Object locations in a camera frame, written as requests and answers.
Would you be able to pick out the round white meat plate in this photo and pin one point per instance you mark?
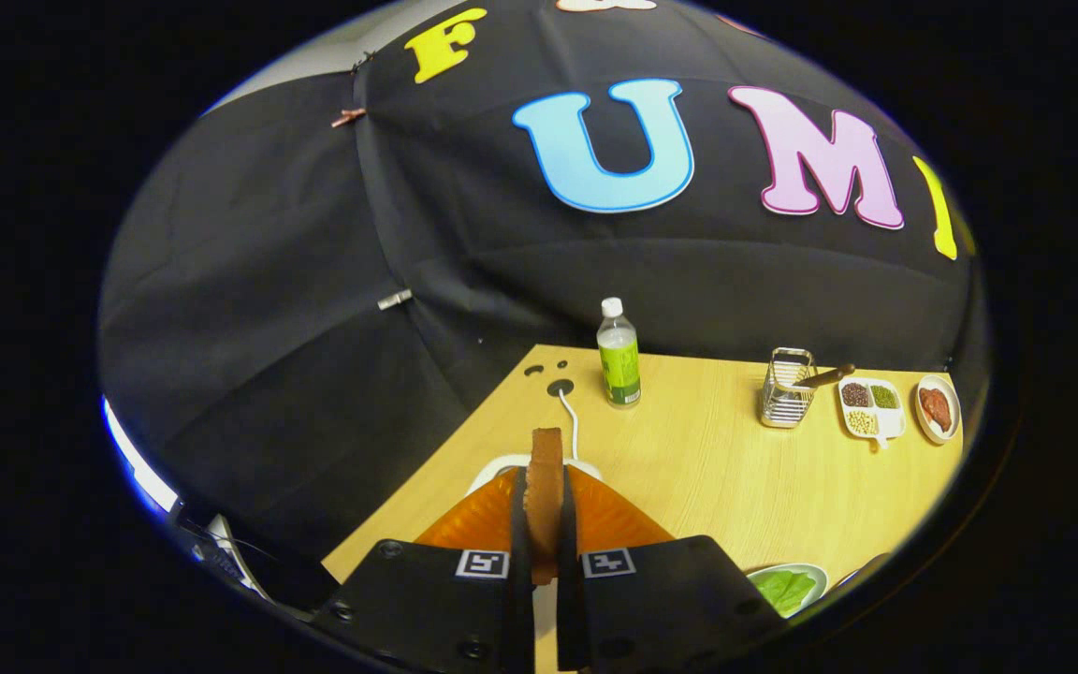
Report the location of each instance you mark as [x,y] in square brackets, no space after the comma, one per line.
[954,412]

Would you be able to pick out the copper backdrop clip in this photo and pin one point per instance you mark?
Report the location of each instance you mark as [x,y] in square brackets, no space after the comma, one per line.
[348,116]

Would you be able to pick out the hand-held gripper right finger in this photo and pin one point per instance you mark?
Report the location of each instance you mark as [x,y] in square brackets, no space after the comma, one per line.
[568,534]

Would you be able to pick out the green label water bottle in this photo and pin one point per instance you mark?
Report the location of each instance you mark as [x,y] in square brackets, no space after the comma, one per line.
[619,365]

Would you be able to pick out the computer monitor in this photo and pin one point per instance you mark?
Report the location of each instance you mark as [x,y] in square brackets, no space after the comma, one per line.
[141,463]

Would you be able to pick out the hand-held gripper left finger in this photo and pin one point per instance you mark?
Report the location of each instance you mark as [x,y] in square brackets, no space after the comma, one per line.
[519,534]

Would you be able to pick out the white divided bean dish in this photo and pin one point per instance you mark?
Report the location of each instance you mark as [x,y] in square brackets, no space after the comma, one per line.
[890,421]

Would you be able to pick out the brown meat steak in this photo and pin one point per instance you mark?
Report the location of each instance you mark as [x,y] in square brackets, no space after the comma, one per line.
[936,407]

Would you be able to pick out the toasted bread slice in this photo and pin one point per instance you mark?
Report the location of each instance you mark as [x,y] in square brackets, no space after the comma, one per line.
[544,496]

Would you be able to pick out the green lettuce leaf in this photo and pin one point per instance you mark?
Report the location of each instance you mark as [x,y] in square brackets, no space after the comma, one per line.
[782,590]

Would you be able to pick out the silver backdrop clip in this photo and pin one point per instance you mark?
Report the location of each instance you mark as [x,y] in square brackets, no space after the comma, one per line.
[395,299]

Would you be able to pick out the black backdrop cloth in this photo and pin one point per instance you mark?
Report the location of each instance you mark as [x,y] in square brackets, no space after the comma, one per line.
[314,281]

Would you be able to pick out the pale green round plate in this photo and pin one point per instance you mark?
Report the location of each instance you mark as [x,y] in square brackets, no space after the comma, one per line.
[821,580]

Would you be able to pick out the white desk equipment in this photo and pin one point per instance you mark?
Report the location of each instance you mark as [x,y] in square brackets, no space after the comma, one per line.
[225,552]

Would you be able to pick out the white toaster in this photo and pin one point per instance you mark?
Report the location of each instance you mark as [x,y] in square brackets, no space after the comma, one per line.
[492,476]

